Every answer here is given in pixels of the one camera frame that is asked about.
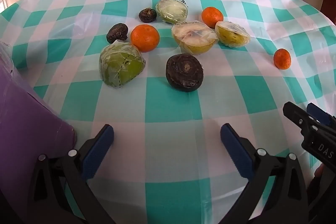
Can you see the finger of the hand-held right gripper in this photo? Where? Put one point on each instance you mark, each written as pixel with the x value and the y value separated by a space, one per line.
pixel 298 115
pixel 319 113

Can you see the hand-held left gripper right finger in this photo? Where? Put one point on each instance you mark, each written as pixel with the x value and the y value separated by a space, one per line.
pixel 236 153

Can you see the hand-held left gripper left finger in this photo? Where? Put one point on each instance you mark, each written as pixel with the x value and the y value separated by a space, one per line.
pixel 98 150

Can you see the small mandarin orange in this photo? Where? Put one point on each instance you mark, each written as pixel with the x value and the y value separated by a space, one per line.
pixel 212 16
pixel 282 58

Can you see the purple cardboard box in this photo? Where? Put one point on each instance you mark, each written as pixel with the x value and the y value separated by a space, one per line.
pixel 29 140

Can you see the green fruit half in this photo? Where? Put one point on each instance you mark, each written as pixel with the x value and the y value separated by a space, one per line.
pixel 121 64

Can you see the small yellow fruit half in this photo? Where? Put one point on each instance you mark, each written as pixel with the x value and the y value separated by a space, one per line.
pixel 232 33

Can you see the wrinkled dark fruit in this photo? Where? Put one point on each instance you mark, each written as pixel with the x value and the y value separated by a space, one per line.
pixel 117 33

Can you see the large orange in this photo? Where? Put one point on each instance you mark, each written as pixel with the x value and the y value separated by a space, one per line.
pixel 145 37

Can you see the large yellow fruit half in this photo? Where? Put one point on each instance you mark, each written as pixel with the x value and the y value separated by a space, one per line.
pixel 194 37

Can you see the person's right hand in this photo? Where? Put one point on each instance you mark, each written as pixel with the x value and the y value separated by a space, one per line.
pixel 319 171

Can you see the teal white checked tablecloth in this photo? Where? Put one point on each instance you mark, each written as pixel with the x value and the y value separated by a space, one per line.
pixel 170 113

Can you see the large dark round fruit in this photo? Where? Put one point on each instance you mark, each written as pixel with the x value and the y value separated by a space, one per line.
pixel 184 72

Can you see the small dark round fruit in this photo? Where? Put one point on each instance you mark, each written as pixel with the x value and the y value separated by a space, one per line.
pixel 147 14

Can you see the wrapped pale cabbage half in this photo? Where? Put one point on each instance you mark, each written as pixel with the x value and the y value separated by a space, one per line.
pixel 172 10

